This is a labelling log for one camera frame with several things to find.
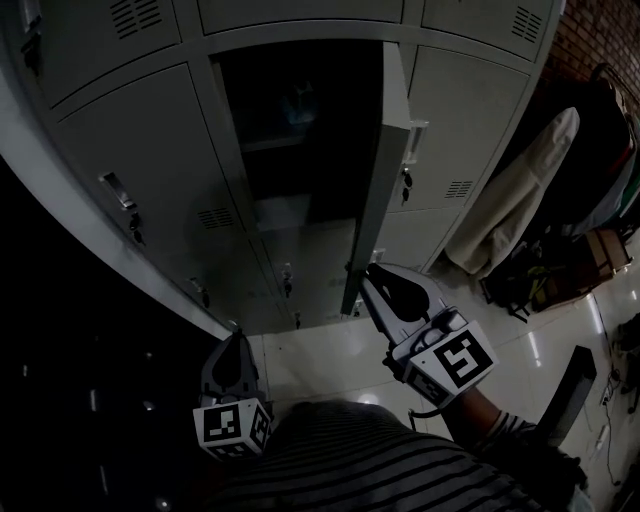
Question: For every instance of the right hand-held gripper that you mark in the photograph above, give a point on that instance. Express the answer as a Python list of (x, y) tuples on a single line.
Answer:
[(450, 367)]

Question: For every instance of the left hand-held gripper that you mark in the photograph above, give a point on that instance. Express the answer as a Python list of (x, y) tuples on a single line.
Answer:
[(225, 425)]

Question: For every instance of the grey locker door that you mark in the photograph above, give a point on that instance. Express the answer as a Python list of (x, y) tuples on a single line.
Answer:
[(380, 165)]

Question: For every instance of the person's right forearm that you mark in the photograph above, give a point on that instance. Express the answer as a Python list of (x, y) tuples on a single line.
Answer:
[(480, 412)]

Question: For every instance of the grey metal locker cabinet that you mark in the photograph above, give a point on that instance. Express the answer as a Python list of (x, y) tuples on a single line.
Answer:
[(155, 130)]

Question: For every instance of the dark key bunch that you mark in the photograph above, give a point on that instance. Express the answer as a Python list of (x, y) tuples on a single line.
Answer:
[(136, 229), (205, 295), (406, 185), (287, 282)]

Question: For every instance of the beige cloth cover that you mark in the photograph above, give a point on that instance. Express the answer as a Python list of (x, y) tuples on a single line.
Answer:
[(520, 190)]

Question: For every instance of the person's striped shirt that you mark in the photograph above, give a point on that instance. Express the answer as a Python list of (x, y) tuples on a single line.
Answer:
[(360, 465)]

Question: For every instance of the black upright board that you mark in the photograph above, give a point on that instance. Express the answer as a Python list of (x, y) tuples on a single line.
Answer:
[(572, 395)]

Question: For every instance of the white power strip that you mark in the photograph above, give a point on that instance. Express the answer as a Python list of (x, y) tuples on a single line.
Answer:
[(602, 435)]

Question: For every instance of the pile of dark clothing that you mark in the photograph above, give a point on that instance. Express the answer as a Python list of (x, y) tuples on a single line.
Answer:
[(595, 150)]

